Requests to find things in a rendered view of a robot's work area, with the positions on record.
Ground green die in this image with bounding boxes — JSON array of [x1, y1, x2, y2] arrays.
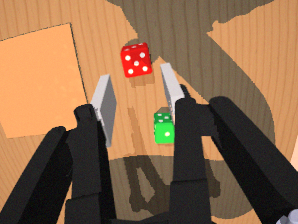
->
[[154, 113, 174, 143]]

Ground tan flat mat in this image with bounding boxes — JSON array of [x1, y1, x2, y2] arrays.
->
[[0, 23, 88, 138]]

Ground red die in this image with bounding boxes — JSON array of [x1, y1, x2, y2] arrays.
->
[[120, 43, 152, 78]]

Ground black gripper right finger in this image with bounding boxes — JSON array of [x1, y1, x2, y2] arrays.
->
[[160, 63, 298, 224]]

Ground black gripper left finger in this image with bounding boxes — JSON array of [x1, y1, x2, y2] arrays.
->
[[0, 74, 117, 224]]

